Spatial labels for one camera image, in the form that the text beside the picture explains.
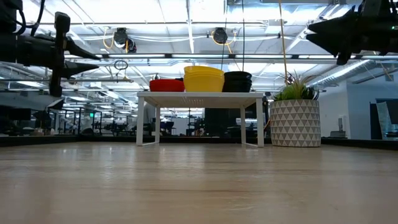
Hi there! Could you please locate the dark display screen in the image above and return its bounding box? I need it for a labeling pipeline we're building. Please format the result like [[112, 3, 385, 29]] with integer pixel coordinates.
[[369, 98, 398, 141]]

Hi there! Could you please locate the black aluminium table frame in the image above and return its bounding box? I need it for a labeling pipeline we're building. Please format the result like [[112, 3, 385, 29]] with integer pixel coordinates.
[[0, 134, 398, 149]]

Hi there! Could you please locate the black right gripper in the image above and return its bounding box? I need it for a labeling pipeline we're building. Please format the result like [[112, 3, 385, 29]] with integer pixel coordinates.
[[305, 6, 398, 65]]

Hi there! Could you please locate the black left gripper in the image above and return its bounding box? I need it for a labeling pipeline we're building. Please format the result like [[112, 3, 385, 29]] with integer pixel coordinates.
[[0, 11, 101, 97]]

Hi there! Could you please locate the black ceiling cable reel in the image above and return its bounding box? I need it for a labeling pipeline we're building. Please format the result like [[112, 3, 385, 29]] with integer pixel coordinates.
[[212, 27, 229, 45], [112, 27, 137, 54]]

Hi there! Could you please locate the white perforated shelf rack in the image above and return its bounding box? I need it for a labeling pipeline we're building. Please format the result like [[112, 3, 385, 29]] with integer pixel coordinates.
[[136, 91, 265, 147]]

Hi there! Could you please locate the yellow hanging cable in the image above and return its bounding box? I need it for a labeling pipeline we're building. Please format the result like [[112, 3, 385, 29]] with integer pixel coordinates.
[[277, 0, 289, 85]]

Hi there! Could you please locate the floral patterned black mini bowl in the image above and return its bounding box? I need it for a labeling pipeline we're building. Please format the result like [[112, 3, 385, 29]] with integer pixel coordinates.
[[223, 71, 253, 78], [222, 76, 253, 93]]

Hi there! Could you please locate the black hanging cable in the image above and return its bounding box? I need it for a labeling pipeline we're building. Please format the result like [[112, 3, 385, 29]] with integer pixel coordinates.
[[241, 0, 246, 73]]

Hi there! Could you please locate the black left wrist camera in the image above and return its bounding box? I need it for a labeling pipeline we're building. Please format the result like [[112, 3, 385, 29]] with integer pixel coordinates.
[[0, 0, 25, 34]]

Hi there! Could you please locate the red mini bowl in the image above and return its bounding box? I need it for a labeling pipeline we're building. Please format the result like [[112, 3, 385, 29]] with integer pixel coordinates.
[[149, 82, 185, 93], [149, 78, 185, 83], [149, 80, 185, 85]]

